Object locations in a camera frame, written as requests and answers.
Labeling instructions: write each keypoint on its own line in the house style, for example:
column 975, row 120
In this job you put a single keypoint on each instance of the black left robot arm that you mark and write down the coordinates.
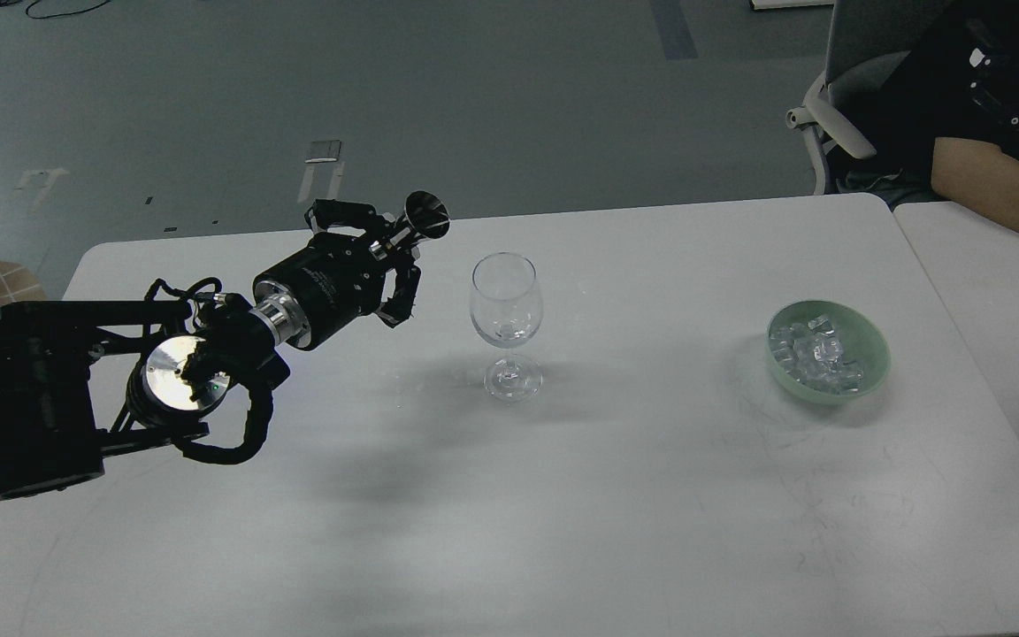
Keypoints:
column 194, row 368

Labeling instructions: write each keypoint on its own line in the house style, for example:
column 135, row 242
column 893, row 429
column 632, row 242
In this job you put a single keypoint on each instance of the stainless steel double jigger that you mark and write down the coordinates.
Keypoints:
column 424, row 217

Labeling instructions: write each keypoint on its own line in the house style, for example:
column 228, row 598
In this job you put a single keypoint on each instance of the clear wine glass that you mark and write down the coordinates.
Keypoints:
column 506, row 310

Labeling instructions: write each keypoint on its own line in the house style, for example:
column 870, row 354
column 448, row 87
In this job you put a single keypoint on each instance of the white adjacent table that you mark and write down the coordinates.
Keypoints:
column 973, row 264

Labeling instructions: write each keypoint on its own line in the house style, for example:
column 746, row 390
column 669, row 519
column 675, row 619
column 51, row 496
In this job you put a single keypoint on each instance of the white office chair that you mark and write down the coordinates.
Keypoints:
column 866, row 42

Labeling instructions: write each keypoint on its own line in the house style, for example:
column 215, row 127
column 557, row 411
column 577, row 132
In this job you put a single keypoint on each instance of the clear ice cubes pile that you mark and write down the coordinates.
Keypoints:
column 813, row 353

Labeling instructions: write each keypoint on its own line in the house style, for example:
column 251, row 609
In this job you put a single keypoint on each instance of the person's bare forearm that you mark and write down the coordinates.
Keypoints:
column 979, row 176

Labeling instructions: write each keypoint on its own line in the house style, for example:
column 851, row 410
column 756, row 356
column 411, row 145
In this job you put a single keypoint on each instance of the person in black shirt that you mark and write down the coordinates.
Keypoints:
column 959, row 82

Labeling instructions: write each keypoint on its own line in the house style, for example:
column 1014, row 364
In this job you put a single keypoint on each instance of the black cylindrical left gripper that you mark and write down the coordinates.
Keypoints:
column 336, row 278

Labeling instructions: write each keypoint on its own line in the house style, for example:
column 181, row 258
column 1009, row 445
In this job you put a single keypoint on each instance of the green bowl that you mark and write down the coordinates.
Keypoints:
column 863, row 341

